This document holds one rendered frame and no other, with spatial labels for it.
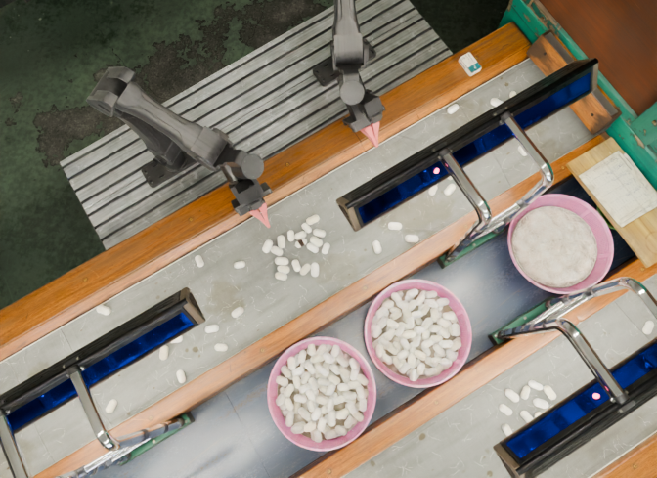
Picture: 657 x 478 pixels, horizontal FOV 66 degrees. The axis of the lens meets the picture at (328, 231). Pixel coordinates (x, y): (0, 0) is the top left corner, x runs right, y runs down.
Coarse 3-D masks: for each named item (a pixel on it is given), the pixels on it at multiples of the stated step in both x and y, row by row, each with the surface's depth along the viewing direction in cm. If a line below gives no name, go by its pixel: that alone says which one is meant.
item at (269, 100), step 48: (384, 0) 163; (288, 48) 160; (384, 48) 159; (432, 48) 158; (192, 96) 157; (240, 96) 158; (288, 96) 156; (336, 96) 155; (96, 144) 154; (144, 144) 153; (240, 144) 152; (288, 144) 153; (96, 192) 150; (144, 192) 149; (192, 192) 149
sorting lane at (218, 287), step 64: (448, 128) 144; (576, 128) 142; (320, 192) 140; (192, 256) 137; (256, 256) 136; (320, 256) 135; (384, 256) 135; (128, 320) 133; (256, 320) 132; (0, 384) 130; (128, 384) 129; (0, 448) 126; (64, 448) 125
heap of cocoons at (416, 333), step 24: (384, 312) 130; (408, 312) 130; (432, 312) 130; (384, 336) 130; (408, 336) 129; (432, 336) 129; (456, 336) 130; (384, 360) 128; (408, 360) 128; (432, 360) 127
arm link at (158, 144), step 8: (104, 80) 113; (112, 80) 113; (120, 80) 114; (96, 88) 113; (104, 88) 112; (112, 88) 113; (120, 88) 114; (120, 112) 116; (128, 120) 120; (136, 120) 122; (136, 128) 124; (144, 128) 125; (152, 128) 128; (144, 136) 128; (152, 136) 129; (160, 136) 131; (152, 144) 131; (160, 144) 132; (168, 144) 135; (176, 144) 137; (152, 152) 138; (160, 152) 134; (168, 152) 136; (176, 152) 139; (168, 160) 137
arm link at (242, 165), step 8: (216, 128) 118; (224, 136) 118; (232, 144) 120; (224, 152) 119; (232, 152) 116; (240, 152) 113; (200, 160) 116; (216, 160) 120; (224, 160) 116; (232, 160) 113; (240, 160) 113; (248, 160) 114; (256, 160) 115; (208, 168) 120; (216, 168) 118; (232, 168) 117; (240, 168) 114; (248, 168) 114; (256, 168) 115; (240, 176) 117; (248, 176) 114; (256, 176) 116
